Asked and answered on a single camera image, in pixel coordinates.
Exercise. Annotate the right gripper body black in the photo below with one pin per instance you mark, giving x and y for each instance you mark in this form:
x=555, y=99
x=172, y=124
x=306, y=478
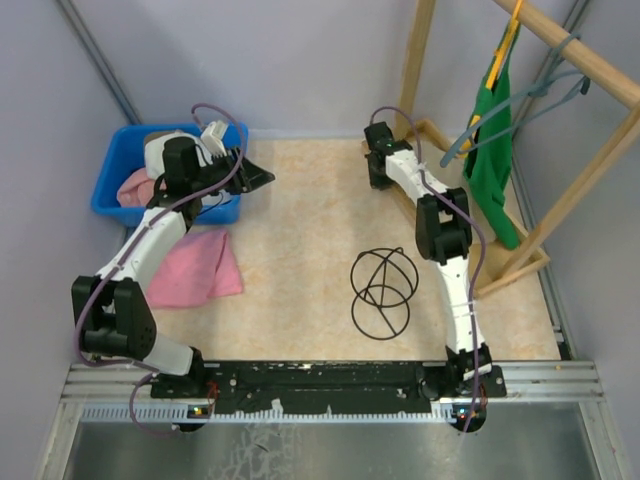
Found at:
x=379, y=179

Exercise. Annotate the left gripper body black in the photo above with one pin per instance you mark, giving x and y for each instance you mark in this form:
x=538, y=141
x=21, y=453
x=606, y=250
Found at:
x=220, y=167

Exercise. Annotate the white baseball cap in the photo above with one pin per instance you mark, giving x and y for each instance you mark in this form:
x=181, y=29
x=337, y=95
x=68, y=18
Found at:
x=154, y=146

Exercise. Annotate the pink baseball cap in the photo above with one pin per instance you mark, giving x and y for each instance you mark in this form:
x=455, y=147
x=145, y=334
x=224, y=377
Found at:
x=136, y=191

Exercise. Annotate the blue plastic bin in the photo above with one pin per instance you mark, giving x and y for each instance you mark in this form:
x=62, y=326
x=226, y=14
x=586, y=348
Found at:
x=125, y=155

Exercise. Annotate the black wire hat stand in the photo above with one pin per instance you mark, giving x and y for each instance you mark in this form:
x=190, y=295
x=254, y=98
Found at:
x=383, y=280

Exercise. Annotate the wooden clothes rack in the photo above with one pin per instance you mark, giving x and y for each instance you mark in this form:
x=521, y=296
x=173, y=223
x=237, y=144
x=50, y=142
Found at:
x=583, y=164

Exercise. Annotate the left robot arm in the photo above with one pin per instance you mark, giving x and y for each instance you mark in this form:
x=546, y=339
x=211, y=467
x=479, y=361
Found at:
x=114, y=323

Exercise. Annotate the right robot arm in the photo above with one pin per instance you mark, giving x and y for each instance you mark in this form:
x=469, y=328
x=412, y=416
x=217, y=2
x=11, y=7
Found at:
x=443, y=235

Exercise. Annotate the pink folded cloth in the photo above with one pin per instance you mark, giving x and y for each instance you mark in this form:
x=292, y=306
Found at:
x=200, y=267

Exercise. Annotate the green tank top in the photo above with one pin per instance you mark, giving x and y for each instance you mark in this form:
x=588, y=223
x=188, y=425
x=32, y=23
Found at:
x=488, y=167

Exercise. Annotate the yellow hanger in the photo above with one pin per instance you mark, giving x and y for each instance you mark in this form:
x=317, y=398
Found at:
x=495, y=87

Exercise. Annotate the grey blue hanger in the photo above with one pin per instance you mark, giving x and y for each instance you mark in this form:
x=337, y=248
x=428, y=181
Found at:
x=535, y=90

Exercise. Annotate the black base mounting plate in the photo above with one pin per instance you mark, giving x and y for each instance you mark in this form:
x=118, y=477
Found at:
x=352, y=388

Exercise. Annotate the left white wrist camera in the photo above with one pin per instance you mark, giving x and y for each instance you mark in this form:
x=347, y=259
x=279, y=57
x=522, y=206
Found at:
x=212, y=137

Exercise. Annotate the aluminium rail frame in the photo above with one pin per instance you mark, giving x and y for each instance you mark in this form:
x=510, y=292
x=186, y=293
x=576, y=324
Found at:
x=121, y=394

